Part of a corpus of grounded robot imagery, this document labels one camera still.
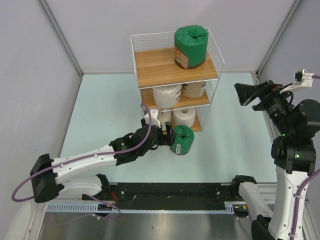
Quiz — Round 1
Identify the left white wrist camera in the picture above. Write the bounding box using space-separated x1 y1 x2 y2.
144 108 161 128

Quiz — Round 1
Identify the cream paper roll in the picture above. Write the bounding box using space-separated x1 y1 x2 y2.
159 111 171 131

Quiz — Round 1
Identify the top wooden shelf board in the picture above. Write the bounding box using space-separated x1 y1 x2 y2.
134 47 218 89

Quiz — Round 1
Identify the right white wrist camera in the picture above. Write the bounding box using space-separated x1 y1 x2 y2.
280 68 314 94

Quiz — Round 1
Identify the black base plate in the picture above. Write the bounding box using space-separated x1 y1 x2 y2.
94 183 249 218

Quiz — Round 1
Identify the unwrapped white paper roll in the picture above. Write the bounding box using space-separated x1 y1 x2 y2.
173 107 196 128

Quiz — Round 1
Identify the white slotted cable duct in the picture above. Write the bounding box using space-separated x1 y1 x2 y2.
46 202 234 215

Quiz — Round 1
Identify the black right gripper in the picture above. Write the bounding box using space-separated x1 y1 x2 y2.
234 78 295 134

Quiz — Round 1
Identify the purple cable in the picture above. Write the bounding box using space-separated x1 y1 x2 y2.
11 102 152 221
246 74 320 240

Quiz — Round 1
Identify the tan paper roll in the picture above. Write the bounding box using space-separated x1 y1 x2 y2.
181 81 206 99

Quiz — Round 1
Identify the middle wooden shelf board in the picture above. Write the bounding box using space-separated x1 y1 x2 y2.
139 88 210 111

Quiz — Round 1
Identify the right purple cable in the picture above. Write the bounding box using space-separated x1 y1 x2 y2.
246 74 320 240

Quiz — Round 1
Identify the white wire shelf rack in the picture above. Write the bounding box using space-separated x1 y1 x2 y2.
131 31 225 132

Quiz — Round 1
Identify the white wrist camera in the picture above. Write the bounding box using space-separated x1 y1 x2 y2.
144 108 161 128
280 68 314 94

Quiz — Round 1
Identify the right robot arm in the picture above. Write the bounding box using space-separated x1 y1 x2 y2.
230 80 320 240

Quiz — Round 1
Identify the green roll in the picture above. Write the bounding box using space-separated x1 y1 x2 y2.
170 125 195 155
174 25 209 69

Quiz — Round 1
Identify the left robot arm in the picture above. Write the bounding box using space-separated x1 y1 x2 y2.
30 119 177 203

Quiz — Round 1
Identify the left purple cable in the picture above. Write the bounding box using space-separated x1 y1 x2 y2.
11 102 152 221

